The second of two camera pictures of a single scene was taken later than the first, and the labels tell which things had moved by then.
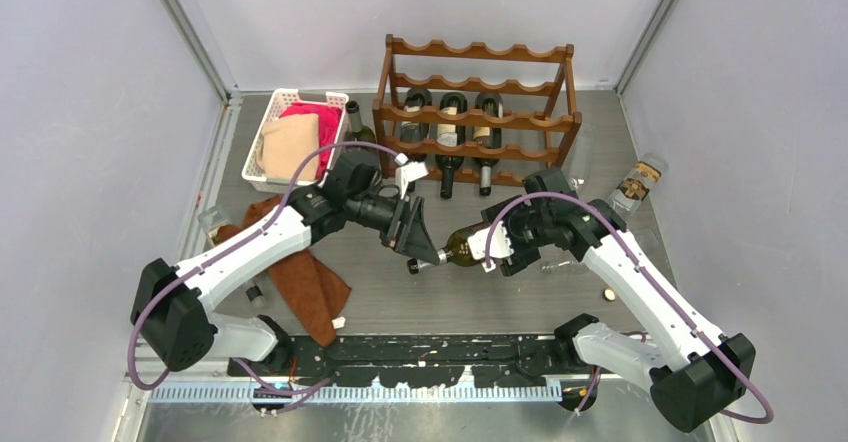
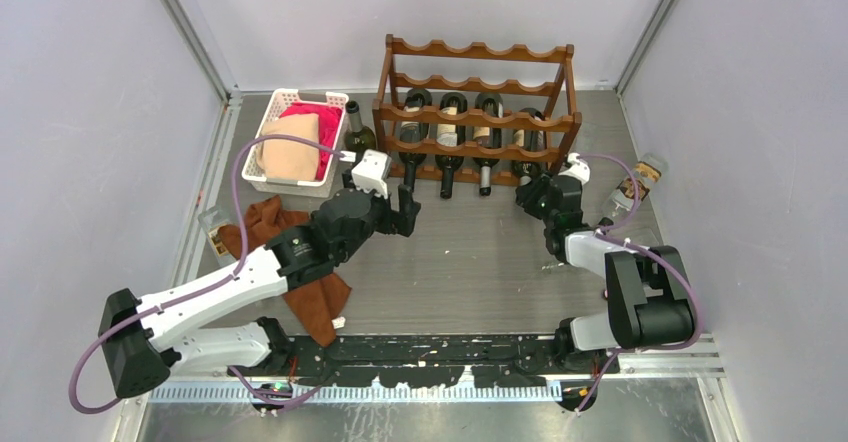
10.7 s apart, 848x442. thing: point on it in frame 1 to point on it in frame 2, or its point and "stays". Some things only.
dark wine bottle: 489,104 stays
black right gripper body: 526,231 to 537,199
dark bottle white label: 451,134 stays
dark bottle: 457,251 to 525,138
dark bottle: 417,99 stays
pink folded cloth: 329,117 stays
